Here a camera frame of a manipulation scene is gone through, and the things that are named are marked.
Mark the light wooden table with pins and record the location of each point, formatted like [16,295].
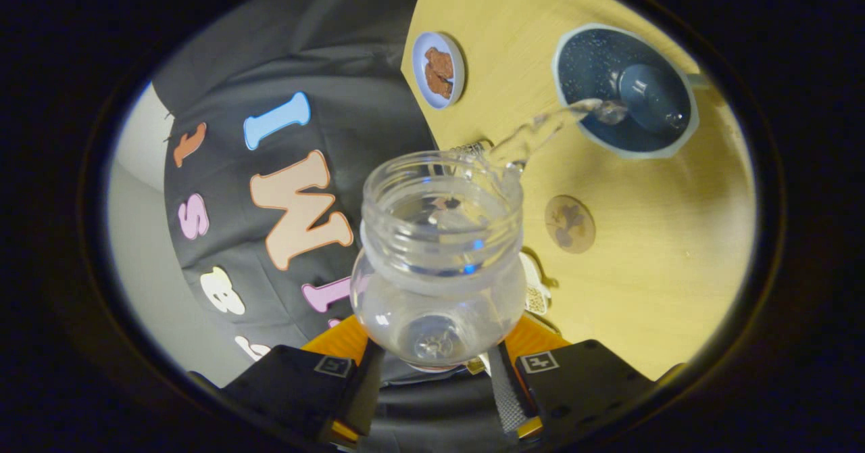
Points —
[662,250]

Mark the brown cookie piece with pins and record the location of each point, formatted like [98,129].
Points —
[438,86]
[440,62]

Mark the light blue plate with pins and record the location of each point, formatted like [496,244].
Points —
[419,67]

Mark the black backdrop cloth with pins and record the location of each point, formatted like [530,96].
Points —
[365,67]

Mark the pile of yellow soybeans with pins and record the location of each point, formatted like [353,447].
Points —
[537,299]

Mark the clear plastic juice bottle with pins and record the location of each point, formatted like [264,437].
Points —
[439,304]

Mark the round wooden coaster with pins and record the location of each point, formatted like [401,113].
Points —
[570,224]

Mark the clear juice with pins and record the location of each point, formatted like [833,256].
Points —
[540,126]

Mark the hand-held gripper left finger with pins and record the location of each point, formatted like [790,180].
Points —
[297,385]

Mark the white divided tray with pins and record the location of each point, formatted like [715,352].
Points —
[535,270]

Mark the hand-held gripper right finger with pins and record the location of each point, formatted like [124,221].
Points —
[581,385]

